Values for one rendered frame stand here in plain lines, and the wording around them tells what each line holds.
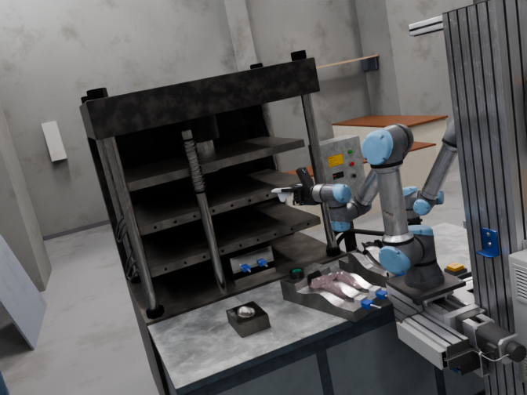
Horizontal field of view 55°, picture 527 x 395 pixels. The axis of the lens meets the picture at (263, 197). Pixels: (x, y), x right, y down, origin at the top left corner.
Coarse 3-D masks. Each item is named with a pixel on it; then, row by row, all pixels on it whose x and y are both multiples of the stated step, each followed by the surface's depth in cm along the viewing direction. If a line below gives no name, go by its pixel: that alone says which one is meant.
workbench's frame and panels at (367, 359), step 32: (384, 320) 248; (288, 352) 230; (320, 352) 237; (352, 352) 244; (384, 352) 251; (416, 352) 259; (192, 384) 210; (224, 384) 220; (256, 384) 227; (288, 384) 233; (320, 384) 239; (352, 384) 246; (384, 384) 254; (416, 384) 262; (448, 384) 270; (480, 384) 279
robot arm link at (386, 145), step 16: (384, 128) 181; (400, 128) 182; (368, 144) 179; (384, 144) 174; (400, 144) 179; (368, 160) 180; (384, 160) 176; (400, 160) 179; (384, 176) 181; (400, 176) 182; (384, 192) 182; (400, 192) 182; (384, 208) 185; (400, 208) 183; (384, 224) 187; (400, 224) 184; (384, 240) 188; (400, 240) 184; (416, 240) 191; (384, 256) 188; (400, 256) 183; (416, 256) 188; (400, 272) 186
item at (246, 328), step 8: (248, 304) 256; (256, 304) 254; (232, 312) 250; (240, 312) 252; (248, 312) 251; (256, 312) 245; (264, 312) 243; (232, 320) 246; (240, 320) 240; (248, 320) 239; (256, 320) 239; (264, 320) 241; (240, 328) 236; (248, 328) 238; (256, 328) 240; (264, 328) 241
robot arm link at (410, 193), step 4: (404, 188) 249; (408, 188) 247; (412, 188) 246; (416, 188) 248; (404, 192) 248; (408, 192) 247; (412, 192) 246; (416, 192) 246; (404, 196) 248; (408, 196) 247; (412, 196) 246; (416, 196) 245; (408, 200) 247; (412, 200) 246; (408, 204) 248; (412, 204) 247; (408, 208) 248; (412, 208) 247
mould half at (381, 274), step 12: (348, 252) 281; (360, 252) 277; (372, 252) 277; (348, 264) 284; (360, 264) 271; (372, 264) 270; (360, 276) 275; (372, 276) 263; (384, 276) 251; (396, 276) 250
